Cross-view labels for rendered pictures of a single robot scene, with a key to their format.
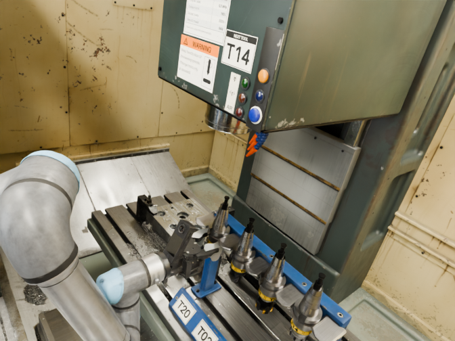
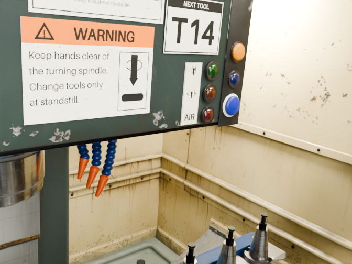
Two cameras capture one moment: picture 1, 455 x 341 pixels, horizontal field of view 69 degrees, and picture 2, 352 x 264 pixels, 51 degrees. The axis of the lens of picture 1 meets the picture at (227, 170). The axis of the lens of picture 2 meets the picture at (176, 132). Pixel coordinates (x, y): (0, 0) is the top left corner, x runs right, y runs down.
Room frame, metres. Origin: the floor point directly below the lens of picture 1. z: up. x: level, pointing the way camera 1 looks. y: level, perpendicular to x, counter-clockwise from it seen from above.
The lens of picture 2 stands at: (0.71, 0.53, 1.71)
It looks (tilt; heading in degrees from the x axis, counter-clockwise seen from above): 15 degrees down; 274
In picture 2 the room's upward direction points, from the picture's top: 5 degrees clockwise
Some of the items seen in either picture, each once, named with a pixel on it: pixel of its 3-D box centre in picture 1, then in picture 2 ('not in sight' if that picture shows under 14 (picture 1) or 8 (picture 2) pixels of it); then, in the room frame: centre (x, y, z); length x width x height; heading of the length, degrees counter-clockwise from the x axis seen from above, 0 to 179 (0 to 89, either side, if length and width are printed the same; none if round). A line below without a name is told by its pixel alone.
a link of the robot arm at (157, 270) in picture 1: (152, 270); not in sight; (0.64, 0.14, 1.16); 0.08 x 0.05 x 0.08; 45
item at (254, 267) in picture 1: (256, 266); not in sight; (0.67, -0.12, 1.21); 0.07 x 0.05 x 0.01; 135
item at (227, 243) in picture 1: (229, 242); not in sight; (0.75, -0.05, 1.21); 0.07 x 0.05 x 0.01; 135
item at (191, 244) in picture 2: (250, 224); (190, 252); (0.71, -0.09, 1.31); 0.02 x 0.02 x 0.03
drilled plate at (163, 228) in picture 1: (188, 226); not in sight; (1.11, 0.11, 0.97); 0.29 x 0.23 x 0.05; 45
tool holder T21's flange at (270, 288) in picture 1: (272, 281); not in sight; (0.63, -0.16, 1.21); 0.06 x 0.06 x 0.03
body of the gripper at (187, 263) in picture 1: (179, 259); not in sight; (0.70, 0.08, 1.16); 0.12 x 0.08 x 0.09; 135
